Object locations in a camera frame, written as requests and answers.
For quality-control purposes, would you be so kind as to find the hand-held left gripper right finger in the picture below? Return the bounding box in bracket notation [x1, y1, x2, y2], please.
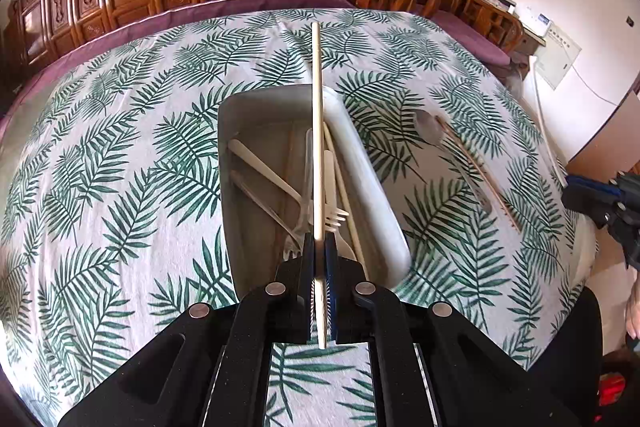
[325, 234, 596, 427]

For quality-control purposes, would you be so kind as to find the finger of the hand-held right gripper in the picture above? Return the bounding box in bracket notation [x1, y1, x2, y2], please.
[561, 186, 610, 215]
[565, 176, 623, 198]

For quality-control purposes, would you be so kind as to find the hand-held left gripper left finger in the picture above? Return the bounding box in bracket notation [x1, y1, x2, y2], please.
[57, 239, 316, 427]

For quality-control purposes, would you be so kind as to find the clear plastic fork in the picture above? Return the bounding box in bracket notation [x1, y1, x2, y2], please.
[230, 171, 301, 258]

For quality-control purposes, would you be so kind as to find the grey metal tray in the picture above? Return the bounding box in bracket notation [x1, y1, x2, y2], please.
[216, 86, 412, 305]

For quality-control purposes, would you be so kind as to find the white plastic fork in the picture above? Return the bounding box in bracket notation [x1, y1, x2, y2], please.
[227, 139, 349, 229]

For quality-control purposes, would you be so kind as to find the pale wooden chopstick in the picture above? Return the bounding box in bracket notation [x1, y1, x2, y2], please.
[311, 22, 330, 350]
[322, 123, 365, 260]

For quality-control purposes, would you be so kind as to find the person's right hand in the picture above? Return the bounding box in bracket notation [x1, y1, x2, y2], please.
[625, 279, 640, 340]

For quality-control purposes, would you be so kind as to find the brown wooden board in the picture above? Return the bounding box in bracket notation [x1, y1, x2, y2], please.
[567, 93, 640, 188]

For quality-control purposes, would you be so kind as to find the white pipe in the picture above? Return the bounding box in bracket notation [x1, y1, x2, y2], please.
[532, 56, 568, 188]

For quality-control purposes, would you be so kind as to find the clear plastic utensil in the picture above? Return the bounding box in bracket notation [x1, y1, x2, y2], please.
[457, 164, 496, 214]

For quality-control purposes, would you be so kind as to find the brown wooden chopstick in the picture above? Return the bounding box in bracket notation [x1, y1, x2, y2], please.
[436, 116, 521, 230]

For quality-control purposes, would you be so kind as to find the white distribution box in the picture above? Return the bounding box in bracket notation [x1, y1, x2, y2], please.
[534, 24, 582, 90]

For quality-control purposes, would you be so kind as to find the wooden side table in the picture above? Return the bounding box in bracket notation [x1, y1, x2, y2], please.
[512, 32, 546, 58]

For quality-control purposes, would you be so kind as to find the red object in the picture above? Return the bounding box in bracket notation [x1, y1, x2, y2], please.
[599, 372, 627, 408]

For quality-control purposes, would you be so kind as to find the white box with blue print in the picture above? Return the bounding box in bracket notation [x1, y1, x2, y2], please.
[515, 4, 553, 36]

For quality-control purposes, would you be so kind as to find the small purple seat cushion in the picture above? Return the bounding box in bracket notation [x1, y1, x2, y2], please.
[432, 9, 511, 65]

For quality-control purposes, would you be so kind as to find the leaf-print tablecloth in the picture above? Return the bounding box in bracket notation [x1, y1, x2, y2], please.
[0, 7, 598, 427]

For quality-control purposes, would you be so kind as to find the long purple seat cushion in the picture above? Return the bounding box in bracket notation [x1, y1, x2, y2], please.
[0, 0, 353, 132]

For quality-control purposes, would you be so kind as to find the white cable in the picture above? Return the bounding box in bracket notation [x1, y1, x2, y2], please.
[572, 64, 616, 105]

